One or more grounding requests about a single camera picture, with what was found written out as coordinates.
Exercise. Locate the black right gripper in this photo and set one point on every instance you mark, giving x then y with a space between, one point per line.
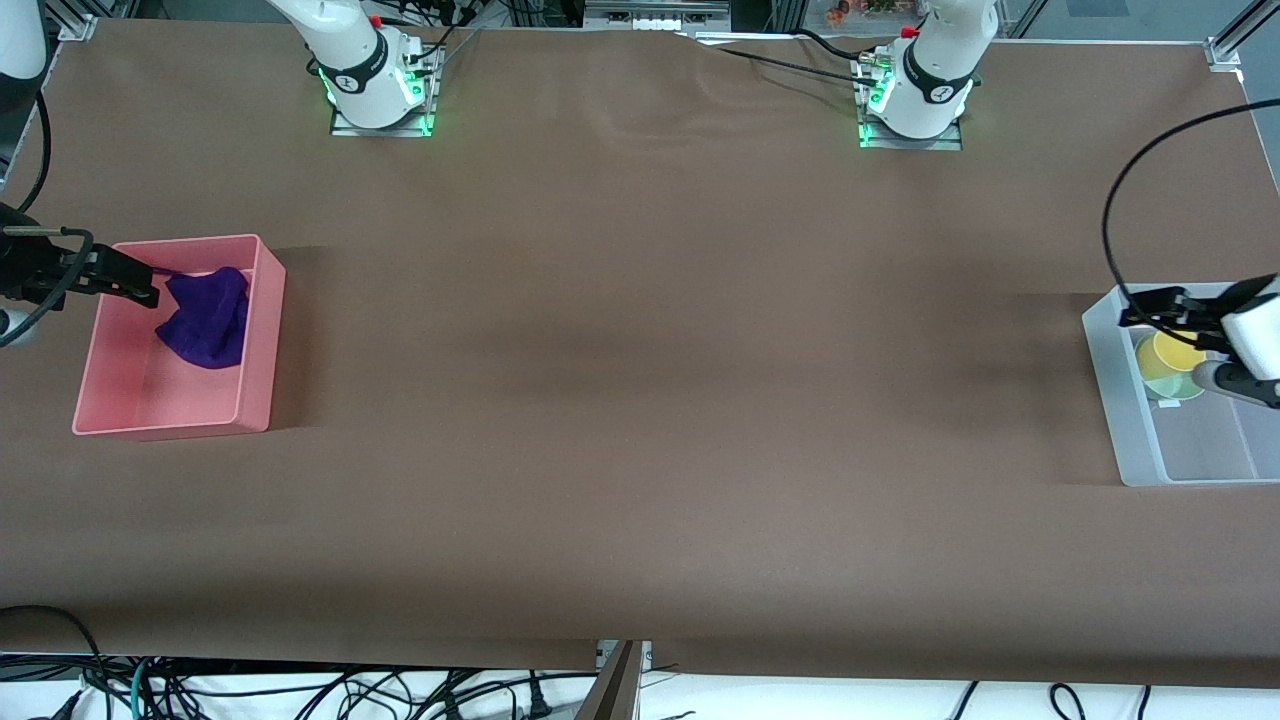
25 270

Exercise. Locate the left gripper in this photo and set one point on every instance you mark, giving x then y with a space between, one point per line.
1199 310

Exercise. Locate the yellow cup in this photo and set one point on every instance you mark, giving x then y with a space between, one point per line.
1178 357

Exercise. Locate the pale green bowl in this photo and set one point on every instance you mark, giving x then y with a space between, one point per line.
1160 388

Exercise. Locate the purple cloth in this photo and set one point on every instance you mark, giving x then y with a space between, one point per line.
210 320

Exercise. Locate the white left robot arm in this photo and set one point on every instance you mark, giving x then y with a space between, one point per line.
935 70

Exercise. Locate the pink plastic bin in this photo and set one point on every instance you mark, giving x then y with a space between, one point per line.
160 400

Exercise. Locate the clear plastic bin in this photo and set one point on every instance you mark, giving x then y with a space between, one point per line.
1200 450

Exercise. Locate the brown table cover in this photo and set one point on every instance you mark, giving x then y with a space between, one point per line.
640 400

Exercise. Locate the white power strip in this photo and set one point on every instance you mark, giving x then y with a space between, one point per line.
655 15

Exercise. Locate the aluminium frame corner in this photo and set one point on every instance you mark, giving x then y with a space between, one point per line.
78 20
1230 45

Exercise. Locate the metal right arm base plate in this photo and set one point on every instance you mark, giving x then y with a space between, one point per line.
345 128

